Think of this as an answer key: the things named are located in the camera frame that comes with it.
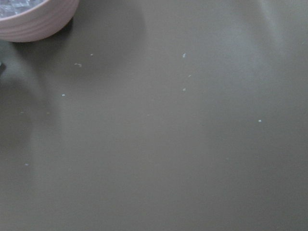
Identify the pink bowl with ice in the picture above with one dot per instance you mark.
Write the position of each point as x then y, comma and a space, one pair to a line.
40, 22

